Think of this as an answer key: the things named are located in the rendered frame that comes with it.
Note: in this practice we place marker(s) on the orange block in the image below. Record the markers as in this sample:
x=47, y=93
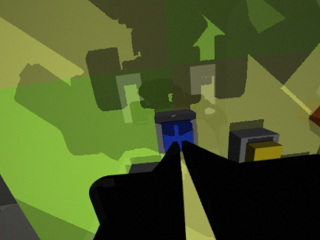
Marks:
x=315, y=117

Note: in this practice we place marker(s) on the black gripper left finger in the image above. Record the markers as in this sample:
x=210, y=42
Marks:
x=160, y=190

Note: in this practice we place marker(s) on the green button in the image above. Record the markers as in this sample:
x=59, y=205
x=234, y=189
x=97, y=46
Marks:
x=143, y=167

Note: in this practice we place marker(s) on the blue button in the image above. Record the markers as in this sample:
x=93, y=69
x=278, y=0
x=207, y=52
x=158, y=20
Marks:
x=177, y=125

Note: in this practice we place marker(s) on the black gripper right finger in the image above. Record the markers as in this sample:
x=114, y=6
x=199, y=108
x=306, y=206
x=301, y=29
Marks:
x=227, y=188

